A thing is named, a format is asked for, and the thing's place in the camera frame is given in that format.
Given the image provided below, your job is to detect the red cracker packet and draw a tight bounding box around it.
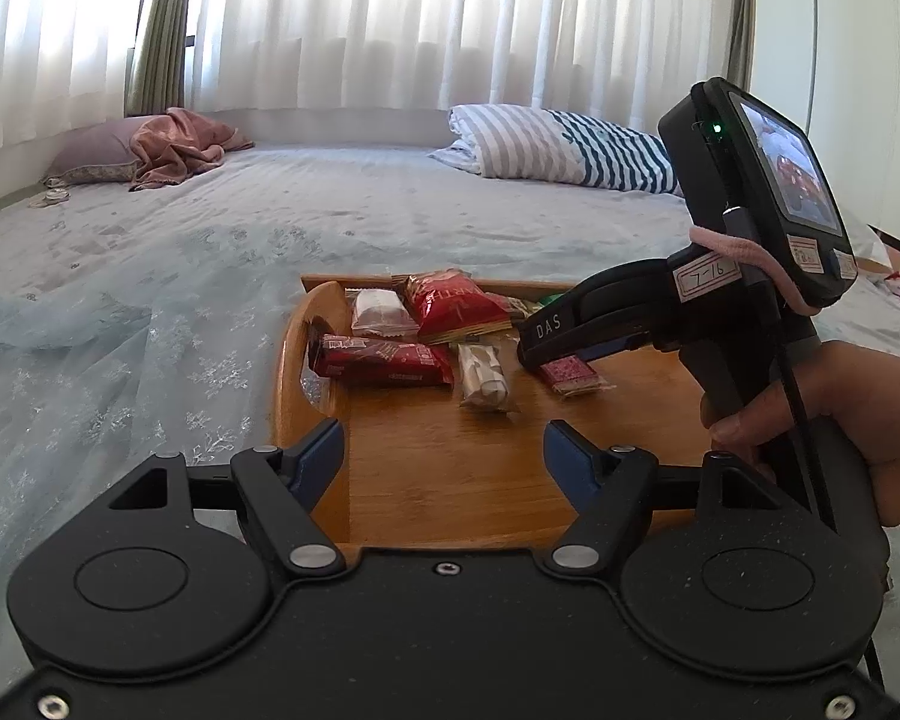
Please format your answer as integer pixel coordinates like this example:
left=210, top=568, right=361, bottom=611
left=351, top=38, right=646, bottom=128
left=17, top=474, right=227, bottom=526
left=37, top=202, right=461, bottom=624
left=536, top=356, right=617, bottom=398

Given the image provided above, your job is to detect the pink crumpled cloth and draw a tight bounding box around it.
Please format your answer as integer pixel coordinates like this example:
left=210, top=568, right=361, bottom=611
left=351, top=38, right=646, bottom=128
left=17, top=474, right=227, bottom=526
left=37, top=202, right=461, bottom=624
left=127, top=107, right=256, bottom=192

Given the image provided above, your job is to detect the wooden tray with handles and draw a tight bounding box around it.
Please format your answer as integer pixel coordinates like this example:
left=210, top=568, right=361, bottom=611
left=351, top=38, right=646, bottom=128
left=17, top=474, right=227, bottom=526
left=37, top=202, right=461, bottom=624
left=272, top=272, right=721, bottom=567

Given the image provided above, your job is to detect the pink elastic band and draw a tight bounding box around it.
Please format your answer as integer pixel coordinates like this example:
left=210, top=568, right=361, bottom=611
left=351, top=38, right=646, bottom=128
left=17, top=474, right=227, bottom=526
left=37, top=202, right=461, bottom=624
left=688, top=225, right=822, bottom=310

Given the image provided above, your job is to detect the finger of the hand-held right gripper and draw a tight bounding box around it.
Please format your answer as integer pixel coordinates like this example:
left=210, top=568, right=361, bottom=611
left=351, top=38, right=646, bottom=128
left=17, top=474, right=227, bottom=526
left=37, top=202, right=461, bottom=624
left=585, top=335, right=657, bottom=362

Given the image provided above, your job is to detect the cream biscuit packet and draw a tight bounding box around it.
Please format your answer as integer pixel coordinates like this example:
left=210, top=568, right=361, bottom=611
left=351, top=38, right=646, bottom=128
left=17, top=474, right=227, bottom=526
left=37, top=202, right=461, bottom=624
left=455, top=337, right=520, bottom=416

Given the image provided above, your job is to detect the bright red snack packet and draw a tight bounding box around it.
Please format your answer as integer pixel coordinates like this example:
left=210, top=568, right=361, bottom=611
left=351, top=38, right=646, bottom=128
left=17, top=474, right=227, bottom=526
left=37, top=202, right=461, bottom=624
left=399, top=268, right=513, bottom=346

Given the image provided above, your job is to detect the green curtain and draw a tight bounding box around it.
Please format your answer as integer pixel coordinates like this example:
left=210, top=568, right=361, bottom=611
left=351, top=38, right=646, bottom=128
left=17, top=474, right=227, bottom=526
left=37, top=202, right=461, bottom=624
left=126, top=0, right=209, bottom=119
left=722, top=0, right=756, bottom=95

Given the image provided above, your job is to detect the striped folded quilt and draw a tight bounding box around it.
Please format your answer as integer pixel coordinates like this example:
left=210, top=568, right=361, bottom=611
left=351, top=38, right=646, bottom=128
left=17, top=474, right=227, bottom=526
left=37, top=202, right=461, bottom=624
left=427, top=105, right=683, bottom=198

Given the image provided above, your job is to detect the purple pillow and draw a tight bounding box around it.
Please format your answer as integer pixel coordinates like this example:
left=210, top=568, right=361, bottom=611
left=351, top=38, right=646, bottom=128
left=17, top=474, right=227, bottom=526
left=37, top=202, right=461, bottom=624
left=41, top=116, right=166, bottom=187

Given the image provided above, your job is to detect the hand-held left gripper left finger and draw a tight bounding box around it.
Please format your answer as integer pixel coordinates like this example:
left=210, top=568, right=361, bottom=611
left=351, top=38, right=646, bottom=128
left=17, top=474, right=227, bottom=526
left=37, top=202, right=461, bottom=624
left=107, top=418, right=347, bottom=580

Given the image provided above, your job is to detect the black cable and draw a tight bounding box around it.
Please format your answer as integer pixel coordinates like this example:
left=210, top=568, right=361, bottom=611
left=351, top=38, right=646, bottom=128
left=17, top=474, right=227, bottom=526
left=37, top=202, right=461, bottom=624
left=720, top=204, right=841, bottom=530

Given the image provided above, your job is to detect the large dark red wafer bar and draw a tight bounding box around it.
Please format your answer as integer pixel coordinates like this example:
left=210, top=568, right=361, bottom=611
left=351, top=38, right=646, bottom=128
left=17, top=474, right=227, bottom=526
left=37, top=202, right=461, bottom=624
left=310, top=334, right=456, bottom=389

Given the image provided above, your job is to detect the translucent white pastry packet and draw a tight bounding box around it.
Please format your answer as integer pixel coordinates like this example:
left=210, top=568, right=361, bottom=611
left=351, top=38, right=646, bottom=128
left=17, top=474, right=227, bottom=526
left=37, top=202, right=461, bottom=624
left=350, top=287, right=408, bottom=339

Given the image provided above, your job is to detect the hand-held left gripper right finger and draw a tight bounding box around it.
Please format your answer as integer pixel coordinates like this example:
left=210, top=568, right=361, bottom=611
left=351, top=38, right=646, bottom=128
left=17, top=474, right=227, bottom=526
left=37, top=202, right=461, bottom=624
left=542, top=421, right=788, bottom=580

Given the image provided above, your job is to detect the white pillow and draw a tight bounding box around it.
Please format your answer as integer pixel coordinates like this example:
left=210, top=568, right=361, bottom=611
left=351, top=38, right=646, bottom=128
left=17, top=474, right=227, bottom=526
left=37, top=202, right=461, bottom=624
left=844, top=221, right=897, bottom=275

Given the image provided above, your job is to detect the white sheer curtain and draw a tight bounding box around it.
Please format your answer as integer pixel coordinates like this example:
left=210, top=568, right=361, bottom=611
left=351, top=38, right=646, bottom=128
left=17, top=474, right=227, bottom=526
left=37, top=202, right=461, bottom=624
left=187, top=0, right=740, bottom=117
left=0, top=0, right=158, bottom=158

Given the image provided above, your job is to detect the green snack packet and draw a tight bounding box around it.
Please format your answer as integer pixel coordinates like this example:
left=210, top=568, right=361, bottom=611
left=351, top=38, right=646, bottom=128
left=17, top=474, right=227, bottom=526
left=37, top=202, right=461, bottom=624
left=504, top=294, right=567, bottom=320

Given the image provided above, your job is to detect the person's right hand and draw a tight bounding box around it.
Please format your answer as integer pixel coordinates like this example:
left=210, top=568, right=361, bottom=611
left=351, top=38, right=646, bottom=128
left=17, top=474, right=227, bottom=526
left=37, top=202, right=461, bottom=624
left=701, top=341, right=900, bottom=532

